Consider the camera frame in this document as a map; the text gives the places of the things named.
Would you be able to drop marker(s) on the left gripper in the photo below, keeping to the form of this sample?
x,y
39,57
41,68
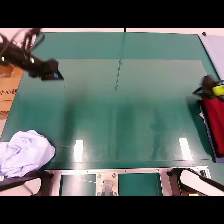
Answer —
x,y
51,70

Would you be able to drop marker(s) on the red T-shirt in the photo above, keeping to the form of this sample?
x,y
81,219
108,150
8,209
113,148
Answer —
x,y
216,123

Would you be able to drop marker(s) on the brown cardboard box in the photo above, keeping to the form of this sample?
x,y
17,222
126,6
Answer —
x,y
8,90

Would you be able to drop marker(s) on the light blue garment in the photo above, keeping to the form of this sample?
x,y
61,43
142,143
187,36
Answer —
x,y
25,151

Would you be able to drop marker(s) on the silver frame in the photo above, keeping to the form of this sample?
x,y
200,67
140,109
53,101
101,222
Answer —
x,y
106,184

